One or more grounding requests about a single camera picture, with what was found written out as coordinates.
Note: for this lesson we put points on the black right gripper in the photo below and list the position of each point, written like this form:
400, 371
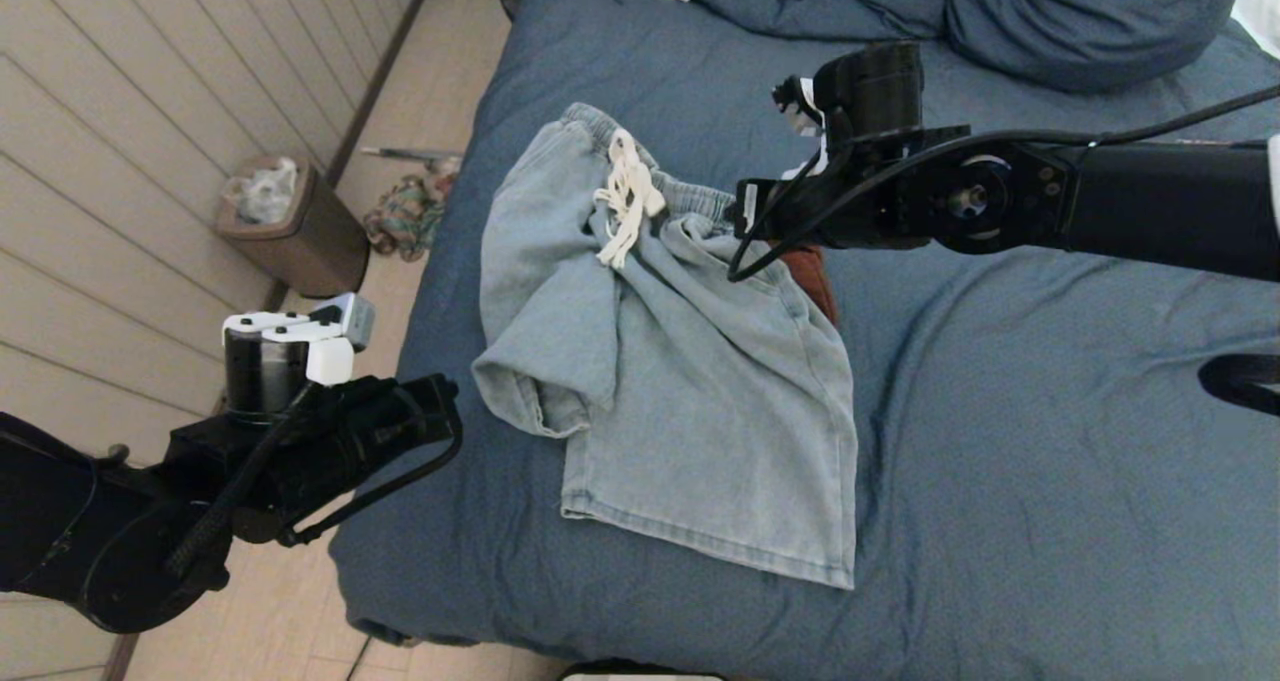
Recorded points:
872, 91

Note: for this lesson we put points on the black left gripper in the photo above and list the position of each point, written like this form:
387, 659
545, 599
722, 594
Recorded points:
262, 381

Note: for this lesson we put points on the light blue denim shorts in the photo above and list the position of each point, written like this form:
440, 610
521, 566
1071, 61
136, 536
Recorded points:
700, 411

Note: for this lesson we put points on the rust brown folded garment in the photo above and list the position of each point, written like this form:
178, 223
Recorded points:
812, 276

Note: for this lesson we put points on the brown trash bin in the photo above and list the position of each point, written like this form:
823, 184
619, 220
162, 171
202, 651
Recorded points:
325, 251

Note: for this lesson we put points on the colourful crumpled cloth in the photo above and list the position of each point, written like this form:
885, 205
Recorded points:
405, 219

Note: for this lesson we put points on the bunched blue duvet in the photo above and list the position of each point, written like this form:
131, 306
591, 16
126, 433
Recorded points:
820, 1

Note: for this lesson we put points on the grey metal rod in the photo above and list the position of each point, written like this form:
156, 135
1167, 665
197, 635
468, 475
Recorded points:
410, 154

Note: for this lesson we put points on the white plastic bin bag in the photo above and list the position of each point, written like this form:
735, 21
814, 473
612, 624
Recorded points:
268, 197

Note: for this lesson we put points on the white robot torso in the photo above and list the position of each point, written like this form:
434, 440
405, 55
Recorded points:
640, 676

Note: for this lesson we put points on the blue pillow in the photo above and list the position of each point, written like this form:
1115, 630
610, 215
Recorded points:
1090, 21

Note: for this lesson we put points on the blue bed sheet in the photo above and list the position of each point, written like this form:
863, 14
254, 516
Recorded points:
1050, 481

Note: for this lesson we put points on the white pillow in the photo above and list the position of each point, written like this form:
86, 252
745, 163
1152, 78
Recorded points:
1264, 6

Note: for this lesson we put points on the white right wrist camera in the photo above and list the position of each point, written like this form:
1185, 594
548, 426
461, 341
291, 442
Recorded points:
808, 121

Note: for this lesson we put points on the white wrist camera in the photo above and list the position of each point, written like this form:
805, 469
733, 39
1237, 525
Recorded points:
808, 121
330, 361

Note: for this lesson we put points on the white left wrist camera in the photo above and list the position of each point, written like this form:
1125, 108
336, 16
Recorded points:
330, 361

